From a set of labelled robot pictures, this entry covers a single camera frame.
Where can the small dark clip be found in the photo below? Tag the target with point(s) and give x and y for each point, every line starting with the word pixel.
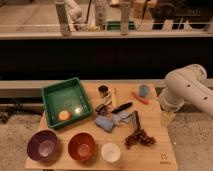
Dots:
pixel 101 109

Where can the purple bowl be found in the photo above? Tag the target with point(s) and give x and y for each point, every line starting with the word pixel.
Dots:
pixel 42 146

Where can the dark rectangular eraser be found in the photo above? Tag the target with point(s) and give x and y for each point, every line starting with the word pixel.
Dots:
pixel 135 120

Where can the white paper cup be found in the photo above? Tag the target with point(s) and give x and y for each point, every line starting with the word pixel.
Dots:
pixel 111 152

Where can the wooden board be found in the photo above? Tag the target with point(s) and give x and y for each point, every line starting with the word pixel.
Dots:
pixel 158 157

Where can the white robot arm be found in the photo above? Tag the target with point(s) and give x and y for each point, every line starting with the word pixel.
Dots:
pixel 186 84

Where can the green plastic tray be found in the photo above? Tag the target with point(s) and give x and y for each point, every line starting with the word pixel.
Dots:
pixel 68 95

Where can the background green bin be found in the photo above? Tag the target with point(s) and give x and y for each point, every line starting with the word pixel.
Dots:
pixel 116 25

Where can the small dark cup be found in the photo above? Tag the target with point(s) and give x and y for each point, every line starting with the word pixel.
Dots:
pixel 103 91

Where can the orange ball in tray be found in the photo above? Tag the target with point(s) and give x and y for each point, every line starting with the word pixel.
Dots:
pixel 64 115

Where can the blue cloth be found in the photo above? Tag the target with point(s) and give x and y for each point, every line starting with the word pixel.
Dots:
pixel 108 123

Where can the bunch of dark grapes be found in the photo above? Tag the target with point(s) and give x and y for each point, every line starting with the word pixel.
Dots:
pixel 139 136

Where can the black marker pen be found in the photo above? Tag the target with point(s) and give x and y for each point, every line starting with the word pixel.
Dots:
pixel 122 107

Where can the orange bowl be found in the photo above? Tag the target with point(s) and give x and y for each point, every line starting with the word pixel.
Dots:
pixel 82 147

